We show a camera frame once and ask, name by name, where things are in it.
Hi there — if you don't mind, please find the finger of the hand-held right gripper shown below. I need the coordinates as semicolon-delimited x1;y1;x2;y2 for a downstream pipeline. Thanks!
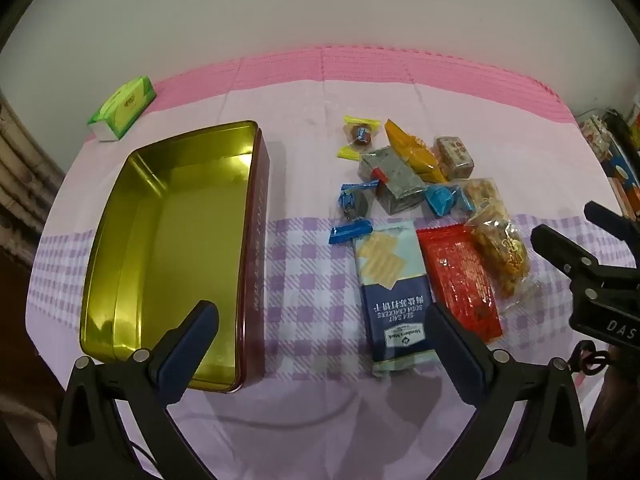
531;224;603;283
584;201;640;261

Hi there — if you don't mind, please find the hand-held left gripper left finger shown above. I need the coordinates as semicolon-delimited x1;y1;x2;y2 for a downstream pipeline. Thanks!
56;300;221;480

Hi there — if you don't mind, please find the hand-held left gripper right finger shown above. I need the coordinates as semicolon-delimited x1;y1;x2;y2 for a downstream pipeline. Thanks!
424;302;588;480

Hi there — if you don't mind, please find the clear peanut snack packet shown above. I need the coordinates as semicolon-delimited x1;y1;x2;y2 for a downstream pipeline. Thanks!
462;176;541;306

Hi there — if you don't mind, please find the red snack packet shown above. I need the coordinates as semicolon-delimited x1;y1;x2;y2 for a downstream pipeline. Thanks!
416;225;503;343

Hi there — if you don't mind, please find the mint and navy cracker packet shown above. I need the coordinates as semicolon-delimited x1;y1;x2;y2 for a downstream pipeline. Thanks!
352;220;438;376

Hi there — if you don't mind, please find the maroon and gold tin box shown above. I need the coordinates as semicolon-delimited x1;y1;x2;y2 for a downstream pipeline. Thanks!
79;120;271;393

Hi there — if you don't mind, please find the small brown cake packet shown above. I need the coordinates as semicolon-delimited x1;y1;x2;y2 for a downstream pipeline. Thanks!
432;135;475;179

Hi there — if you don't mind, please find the silver foil packet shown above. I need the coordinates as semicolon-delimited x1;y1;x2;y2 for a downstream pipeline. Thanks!
357;145;430;216

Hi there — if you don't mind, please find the orange snack packet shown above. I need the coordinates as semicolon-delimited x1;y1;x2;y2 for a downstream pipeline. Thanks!
383;119;449;184

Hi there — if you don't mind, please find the blue dark candy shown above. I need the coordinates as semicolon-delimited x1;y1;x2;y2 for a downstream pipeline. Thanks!
328;179;381;246

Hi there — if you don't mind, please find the yellow brown candy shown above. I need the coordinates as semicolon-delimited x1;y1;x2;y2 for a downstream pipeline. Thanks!
337;115;382;162

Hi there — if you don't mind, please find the stack of colourful boxes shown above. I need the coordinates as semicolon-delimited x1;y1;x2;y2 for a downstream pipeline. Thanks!
602;102;640;221

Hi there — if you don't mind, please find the floral ceramic teapot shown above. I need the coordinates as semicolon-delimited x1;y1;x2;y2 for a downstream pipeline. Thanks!
580;114;615;157

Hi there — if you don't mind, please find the beige curtain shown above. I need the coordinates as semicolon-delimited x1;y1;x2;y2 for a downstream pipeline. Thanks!
0;91;67;271

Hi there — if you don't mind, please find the green tissue pack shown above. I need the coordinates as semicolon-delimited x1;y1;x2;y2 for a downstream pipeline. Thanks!
87;75;157;142

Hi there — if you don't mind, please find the pink and purple checked sheet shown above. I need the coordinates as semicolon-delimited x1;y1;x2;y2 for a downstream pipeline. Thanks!
27;45;626;480

